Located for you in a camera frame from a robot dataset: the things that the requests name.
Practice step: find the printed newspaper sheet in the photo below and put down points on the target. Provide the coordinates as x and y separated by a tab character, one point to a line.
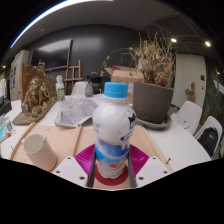
75	111

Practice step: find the small paint jar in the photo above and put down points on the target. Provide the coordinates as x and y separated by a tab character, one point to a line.
9	125

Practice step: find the white plastic chair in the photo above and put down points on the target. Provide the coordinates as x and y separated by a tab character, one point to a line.
78	89
216	125
190	113

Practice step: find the white ceramic mug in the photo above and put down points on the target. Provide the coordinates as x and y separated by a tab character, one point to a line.
41	155

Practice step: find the beige cabinet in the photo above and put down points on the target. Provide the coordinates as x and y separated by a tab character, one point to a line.
16	73

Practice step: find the long ceiling light strip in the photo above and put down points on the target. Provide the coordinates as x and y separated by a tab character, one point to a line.
50	13

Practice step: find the cardboard box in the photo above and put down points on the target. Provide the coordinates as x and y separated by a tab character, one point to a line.
123	76

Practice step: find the small green-labelled plastic bottle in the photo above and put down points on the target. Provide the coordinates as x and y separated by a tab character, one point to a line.
60	93

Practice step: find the gold sculpture on wooden base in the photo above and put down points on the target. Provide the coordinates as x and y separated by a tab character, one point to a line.
36	93

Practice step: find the black wall screen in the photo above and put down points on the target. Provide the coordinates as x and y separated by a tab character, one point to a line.
50	55

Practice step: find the grey plant saucer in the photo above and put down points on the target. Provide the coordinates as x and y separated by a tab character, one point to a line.
156	126

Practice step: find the round ceiling spotlight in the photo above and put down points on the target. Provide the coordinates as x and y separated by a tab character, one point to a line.
173	40
207	43

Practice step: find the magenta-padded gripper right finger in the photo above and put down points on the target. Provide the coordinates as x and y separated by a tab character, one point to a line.
151	170

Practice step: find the white blue-capped drink bottle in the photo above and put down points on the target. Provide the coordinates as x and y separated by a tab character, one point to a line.
113	126

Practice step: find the wooden easel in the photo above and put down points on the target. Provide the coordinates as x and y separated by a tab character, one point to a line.
73	79

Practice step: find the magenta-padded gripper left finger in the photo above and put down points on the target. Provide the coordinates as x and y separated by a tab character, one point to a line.
70	170

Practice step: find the large black box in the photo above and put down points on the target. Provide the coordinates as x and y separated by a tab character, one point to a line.
4	107

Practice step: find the wooden wall figure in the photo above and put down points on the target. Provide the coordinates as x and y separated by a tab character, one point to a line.
190	92

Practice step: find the beige canvas mat wooden slats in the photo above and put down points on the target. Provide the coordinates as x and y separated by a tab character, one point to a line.
63	140

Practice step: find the dried plant in grey pot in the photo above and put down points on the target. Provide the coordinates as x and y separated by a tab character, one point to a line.
151	101

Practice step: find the black backpack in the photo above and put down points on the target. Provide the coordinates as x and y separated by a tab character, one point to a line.
207	141

